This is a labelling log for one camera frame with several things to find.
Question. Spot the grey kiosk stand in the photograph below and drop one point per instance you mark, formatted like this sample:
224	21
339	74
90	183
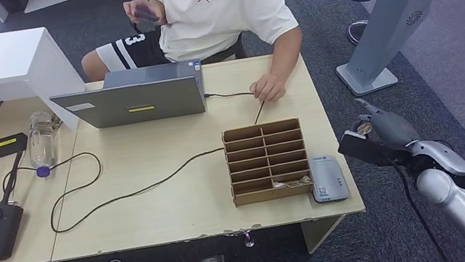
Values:
386	19

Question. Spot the room key card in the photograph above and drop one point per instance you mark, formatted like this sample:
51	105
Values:
291	183

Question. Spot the clear plastic water bottle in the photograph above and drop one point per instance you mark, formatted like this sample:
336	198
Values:
42	142

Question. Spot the person's right hand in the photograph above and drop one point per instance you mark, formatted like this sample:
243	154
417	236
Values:
143	12

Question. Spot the person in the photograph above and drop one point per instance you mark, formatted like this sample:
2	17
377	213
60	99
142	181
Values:
215	13

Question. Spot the grey card reader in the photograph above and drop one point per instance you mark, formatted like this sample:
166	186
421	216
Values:
328	179

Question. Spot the brown slotted card holder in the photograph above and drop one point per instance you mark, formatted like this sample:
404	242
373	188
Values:
267	161

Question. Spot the black smartphone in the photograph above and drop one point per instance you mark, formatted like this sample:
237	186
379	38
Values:
146	15

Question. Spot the white desk leg panel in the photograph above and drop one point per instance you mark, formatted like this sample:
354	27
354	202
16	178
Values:
321	232

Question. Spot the grey laptop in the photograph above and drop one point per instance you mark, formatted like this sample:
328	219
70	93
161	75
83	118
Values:
140	100

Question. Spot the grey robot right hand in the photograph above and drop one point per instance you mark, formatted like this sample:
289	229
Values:
391	129

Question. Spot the person's left forearm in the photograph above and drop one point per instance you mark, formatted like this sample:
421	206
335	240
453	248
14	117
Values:
288	55

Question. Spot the black round disc with rim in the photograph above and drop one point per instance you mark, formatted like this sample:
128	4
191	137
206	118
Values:
356	32

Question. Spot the person's left hand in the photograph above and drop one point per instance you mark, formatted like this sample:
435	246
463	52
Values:
270	87

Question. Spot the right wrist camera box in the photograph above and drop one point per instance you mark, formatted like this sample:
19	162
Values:
364	149

